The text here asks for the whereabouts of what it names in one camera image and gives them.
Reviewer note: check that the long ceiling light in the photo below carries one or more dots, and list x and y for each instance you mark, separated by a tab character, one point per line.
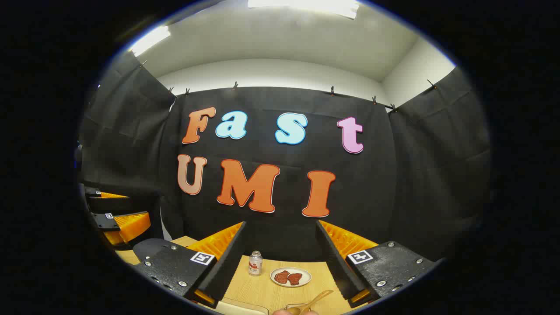
151	40

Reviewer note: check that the red meat slice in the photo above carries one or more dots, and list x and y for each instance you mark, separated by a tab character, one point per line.
295	279
281	277

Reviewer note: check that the clear glass rice container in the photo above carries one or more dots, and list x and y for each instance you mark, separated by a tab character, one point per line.
240	308

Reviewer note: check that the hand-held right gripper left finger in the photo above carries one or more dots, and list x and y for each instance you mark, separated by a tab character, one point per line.
227	258

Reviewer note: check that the wooden spoon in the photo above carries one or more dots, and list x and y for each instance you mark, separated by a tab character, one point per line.
317	299

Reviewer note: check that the clear plastic drink bottle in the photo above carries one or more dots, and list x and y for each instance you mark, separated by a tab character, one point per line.
255	264

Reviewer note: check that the row of black cloth clips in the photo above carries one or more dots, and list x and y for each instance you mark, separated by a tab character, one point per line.
235	85

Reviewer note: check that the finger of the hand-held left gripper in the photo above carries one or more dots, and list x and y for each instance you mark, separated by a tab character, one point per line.
131	225
109	204

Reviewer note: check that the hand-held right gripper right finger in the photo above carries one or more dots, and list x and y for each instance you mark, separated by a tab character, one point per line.
334	258

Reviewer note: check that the white round plate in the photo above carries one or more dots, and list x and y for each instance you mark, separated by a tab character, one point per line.
306	277

